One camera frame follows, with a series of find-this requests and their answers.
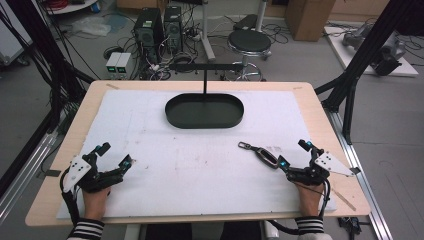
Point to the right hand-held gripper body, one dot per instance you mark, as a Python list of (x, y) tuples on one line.
[(320, 166)]

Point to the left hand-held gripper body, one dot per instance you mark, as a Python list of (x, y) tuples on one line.
[(77, 170)]

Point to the black car key with clasp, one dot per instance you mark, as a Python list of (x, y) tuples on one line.
[(264, 156)]

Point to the person's right hand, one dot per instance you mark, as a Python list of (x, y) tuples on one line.
[(310, 200)]

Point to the person's left hand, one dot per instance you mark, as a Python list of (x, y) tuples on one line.
[(95, 201)]

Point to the black tape piece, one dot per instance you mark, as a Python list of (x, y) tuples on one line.
[(52, 173)]

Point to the thin wooden stick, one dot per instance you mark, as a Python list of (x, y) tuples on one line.
[(343, 199)]

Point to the wooden table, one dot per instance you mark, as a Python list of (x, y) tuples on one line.
[(87, 106)]

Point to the white foam mat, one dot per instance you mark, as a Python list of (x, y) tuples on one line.
[(200, 166)]

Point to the person's right leg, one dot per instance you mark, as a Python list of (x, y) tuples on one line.
[(241, 232)]

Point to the person's leg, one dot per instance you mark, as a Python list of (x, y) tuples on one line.
[(169, 232), (241, 232)]

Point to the person's left leg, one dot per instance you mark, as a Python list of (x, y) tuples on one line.
[(169, 232)]

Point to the white power supply box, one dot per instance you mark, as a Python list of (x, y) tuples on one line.
[(112, 63), (124, 63)]

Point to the black stand with oval tray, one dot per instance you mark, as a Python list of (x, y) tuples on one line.
[(204, 111)]

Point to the white floor platform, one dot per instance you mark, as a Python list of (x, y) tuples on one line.
[(346, 56)]

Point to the black round stool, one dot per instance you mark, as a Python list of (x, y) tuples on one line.
[(249, 41)]

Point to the grey and black machine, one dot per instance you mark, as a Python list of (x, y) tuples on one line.
[(388, 53)]

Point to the clear plastic bag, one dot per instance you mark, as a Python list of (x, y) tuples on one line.
[(91, 26)]

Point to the large black computer tower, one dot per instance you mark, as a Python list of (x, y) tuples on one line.
[(148, 31)]

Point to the brown cardboard box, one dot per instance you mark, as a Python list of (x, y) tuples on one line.
[(308, 18)]

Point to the black flat case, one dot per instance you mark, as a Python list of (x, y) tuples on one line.
[(246, 22)]

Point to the small black computer tower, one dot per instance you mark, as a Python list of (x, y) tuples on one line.
[(173, 26)]

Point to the round white table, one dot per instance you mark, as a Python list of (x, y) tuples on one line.
[(71, 6)]

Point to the white desk leg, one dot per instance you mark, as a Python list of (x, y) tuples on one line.
[(207, 36)]

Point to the aluminium rail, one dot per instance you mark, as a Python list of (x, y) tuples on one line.
[(363, 186), (23, 173)]

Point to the black metal frame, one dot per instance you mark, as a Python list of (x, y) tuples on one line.
[(50, 56), (363, 53)]

